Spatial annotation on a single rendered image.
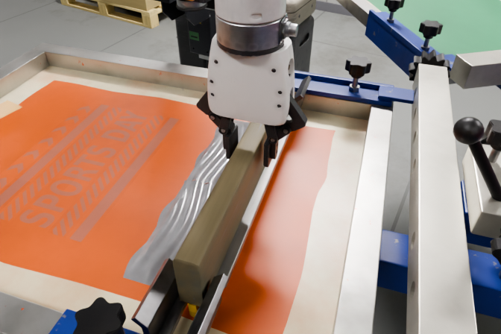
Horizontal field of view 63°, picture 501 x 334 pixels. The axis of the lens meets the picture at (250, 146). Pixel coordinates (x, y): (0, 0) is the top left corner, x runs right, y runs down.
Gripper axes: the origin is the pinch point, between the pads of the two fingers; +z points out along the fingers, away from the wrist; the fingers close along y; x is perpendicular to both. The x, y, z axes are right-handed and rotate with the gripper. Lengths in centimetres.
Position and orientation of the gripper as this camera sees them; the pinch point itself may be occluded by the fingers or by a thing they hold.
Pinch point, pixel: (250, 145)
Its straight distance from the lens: 55.0
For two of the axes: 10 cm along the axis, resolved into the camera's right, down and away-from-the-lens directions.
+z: 0.0, 7.8, 6.2
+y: -9.5, -1.9, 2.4
